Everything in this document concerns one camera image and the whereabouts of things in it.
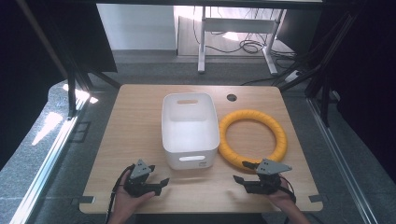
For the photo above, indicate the white power strip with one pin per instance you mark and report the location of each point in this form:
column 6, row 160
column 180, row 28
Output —
column 293, row 76

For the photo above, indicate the black monitor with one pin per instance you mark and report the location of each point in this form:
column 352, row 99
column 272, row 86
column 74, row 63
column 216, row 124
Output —
column 299, row 31

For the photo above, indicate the aluminium rail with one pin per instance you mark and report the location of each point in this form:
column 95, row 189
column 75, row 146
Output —
column 339, row 161
column 46, row 165

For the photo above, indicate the black curtain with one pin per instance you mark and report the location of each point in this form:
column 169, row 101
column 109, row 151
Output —
column 28, row 62
column 367, row 77

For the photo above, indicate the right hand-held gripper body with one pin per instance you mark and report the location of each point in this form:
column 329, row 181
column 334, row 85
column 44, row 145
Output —
column 266, row 179

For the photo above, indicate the black metal stand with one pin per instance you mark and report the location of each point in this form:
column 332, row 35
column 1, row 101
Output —
column 73, row 87
column 323, row 77

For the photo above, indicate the person's right hand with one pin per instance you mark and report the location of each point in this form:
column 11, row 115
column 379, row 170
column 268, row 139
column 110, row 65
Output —
column 281, row 196

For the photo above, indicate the white plastic bin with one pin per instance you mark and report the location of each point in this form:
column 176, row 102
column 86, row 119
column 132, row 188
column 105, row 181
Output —
column 190, row 130

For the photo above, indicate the person's left hand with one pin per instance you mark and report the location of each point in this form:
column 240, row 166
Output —
column 127, row 202

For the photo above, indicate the white metal desk frame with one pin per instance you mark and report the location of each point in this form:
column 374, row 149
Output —
column 201, row 46

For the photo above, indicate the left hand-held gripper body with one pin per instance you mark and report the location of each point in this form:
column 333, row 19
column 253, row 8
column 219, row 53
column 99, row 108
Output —
column 138, row 182

